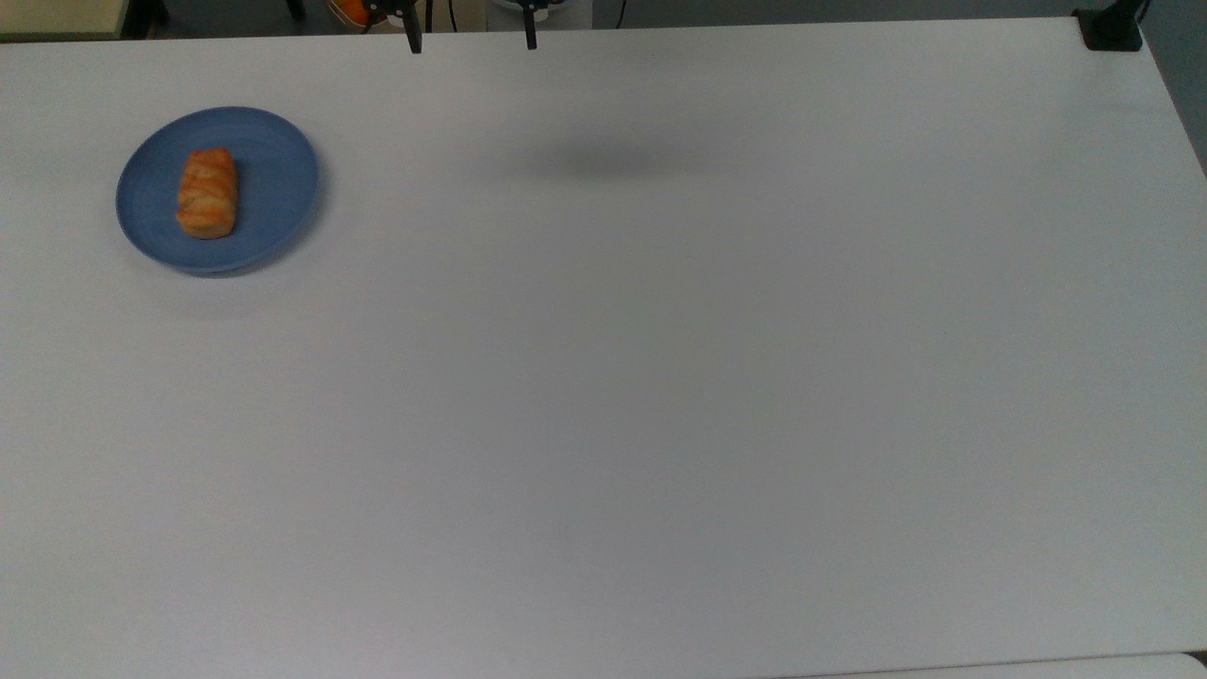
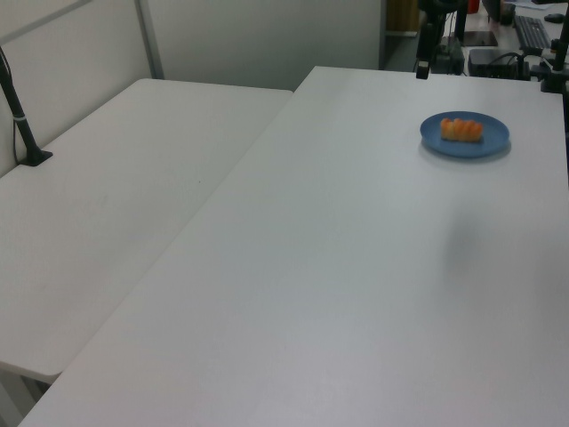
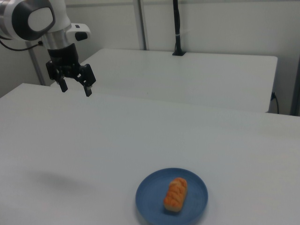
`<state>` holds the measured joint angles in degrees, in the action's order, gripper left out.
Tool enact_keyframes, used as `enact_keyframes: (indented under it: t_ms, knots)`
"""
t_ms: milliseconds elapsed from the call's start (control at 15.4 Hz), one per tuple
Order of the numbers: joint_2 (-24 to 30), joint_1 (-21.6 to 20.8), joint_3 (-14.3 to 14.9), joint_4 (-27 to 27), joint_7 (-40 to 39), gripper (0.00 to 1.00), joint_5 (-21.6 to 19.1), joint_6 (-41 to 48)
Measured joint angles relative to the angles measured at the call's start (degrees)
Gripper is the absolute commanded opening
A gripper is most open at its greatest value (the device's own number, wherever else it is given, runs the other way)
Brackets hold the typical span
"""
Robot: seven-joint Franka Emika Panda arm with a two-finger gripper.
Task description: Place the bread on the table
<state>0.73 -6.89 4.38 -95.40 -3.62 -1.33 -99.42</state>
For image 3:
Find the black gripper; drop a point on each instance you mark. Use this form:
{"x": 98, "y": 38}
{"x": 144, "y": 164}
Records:
{"x": 63, "y": 56}

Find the orange braided bread loaf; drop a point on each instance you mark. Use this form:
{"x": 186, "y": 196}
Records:
{"x": 175, "y": 194}

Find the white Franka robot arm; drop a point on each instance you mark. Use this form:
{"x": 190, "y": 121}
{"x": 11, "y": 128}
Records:
{"x": 21, "y": 21}

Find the black pole with base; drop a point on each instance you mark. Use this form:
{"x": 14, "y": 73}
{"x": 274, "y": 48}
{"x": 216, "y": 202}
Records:
{"x": 177, "y": 35}

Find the white side table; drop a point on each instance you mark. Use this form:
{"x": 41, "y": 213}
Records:
{"x": 187, "y": 77}

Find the blue round plate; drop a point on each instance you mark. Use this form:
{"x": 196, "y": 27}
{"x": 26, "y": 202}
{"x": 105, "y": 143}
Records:
{"x": 152, "y": 194}

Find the grey partition frame post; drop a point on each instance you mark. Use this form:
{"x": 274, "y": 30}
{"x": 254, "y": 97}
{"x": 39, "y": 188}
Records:
{"x": 295, "y": 58}
{"x": 142, "y": 23}
{"x": 37, "y": 68}

